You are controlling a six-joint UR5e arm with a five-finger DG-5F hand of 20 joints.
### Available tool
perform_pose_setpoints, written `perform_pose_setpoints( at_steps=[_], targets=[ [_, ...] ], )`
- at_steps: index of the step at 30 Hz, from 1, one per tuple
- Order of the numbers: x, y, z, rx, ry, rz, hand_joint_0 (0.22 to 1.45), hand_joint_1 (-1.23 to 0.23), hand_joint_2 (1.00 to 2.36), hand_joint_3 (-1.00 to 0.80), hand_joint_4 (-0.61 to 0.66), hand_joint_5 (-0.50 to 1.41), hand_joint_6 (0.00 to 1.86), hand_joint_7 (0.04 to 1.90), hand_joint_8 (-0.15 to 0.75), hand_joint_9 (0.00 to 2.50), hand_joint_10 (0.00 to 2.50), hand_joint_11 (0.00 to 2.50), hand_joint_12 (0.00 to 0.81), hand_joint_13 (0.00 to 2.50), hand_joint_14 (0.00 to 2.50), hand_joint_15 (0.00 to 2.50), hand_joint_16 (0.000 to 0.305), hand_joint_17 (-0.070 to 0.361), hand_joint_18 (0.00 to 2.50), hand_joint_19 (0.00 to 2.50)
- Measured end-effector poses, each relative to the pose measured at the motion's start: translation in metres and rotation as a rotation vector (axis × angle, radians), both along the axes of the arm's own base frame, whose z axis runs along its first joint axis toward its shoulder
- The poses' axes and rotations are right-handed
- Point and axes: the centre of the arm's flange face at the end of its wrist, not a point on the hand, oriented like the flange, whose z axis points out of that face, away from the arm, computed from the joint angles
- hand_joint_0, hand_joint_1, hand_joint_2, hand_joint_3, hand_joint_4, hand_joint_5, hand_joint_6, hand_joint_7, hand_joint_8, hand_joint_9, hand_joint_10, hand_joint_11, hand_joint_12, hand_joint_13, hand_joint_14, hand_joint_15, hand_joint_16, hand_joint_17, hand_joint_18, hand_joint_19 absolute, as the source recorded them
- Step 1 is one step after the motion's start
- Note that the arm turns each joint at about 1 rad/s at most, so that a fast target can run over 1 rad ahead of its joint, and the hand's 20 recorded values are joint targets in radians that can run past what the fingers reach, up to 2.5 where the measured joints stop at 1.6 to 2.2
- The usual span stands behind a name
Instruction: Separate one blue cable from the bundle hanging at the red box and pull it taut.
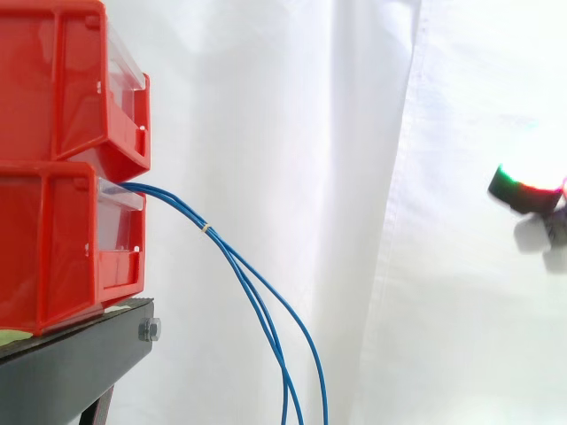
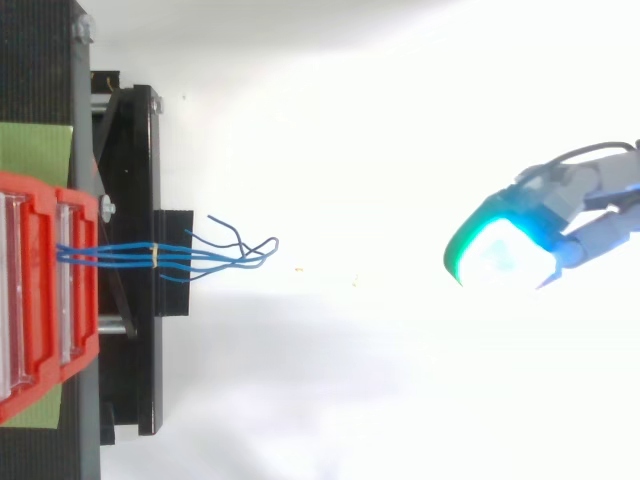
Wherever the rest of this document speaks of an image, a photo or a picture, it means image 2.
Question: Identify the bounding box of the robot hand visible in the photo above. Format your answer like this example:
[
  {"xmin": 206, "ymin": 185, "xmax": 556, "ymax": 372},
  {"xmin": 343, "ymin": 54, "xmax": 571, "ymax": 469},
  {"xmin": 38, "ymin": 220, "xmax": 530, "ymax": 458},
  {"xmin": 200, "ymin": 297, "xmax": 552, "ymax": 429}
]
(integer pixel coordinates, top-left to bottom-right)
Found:
[{"xmin": 442, "ymin": 143, "xmax": 640, "ymax": 292}]

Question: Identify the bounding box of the black stand with green tape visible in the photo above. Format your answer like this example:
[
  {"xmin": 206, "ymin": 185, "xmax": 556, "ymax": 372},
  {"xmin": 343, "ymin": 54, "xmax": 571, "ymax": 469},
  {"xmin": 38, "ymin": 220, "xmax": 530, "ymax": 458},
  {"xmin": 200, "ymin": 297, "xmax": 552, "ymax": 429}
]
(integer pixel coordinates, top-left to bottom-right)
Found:
[{"xmin": 0, "ymin": 0, "xmax": 196, "ymax": 480}]

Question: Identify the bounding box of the red plastic bin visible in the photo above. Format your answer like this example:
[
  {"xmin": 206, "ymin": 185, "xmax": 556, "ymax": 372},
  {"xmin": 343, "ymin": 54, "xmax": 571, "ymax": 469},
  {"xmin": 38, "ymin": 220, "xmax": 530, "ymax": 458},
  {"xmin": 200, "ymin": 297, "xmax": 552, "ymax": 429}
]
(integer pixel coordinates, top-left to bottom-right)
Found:
[
  {"xmin": 0, "ymin": 171, "xmax": 57, "ymax": 427},
  {"xmin": 52, "ymin": 186, "xmax": 100, "ymax": 382}
]

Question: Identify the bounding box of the thin black cable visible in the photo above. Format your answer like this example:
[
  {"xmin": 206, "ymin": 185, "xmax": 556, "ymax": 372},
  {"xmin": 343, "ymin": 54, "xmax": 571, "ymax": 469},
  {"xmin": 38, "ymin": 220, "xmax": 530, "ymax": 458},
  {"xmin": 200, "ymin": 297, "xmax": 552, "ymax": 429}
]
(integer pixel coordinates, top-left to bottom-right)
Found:
[{"xmin": 517, "ymin": 140, "xmax": 639, "ymax": 182}]

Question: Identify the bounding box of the blue cable bundle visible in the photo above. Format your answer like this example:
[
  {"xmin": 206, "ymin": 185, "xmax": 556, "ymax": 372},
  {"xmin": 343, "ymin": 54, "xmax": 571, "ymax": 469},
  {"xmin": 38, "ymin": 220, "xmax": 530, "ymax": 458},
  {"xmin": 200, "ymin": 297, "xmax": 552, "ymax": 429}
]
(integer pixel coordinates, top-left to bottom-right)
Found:
[{"xmin": 55, "ymin": 214, "xmax": 280, "ymax": 285}]

